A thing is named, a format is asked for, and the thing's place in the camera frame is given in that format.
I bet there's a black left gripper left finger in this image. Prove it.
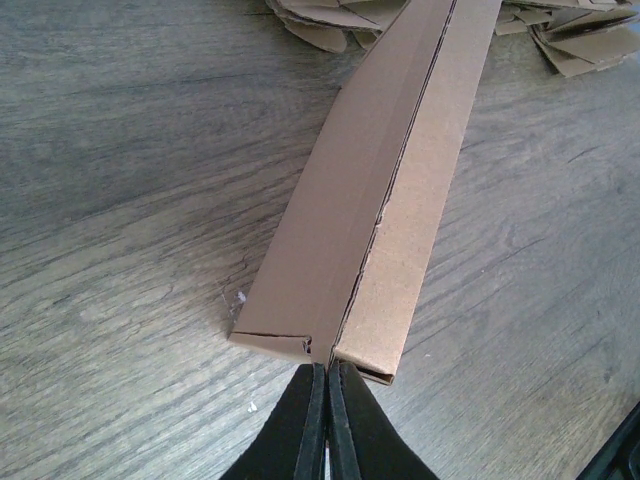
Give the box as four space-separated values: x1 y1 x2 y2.
222 363 327 480

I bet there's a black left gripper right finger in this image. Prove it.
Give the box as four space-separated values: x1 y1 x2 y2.
328 361 437 480

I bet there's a cardboard box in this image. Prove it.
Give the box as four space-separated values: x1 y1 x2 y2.
229 31 490 384

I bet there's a stack of flat cardboard blanks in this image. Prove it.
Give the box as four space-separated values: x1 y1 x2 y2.
267 1 639 78

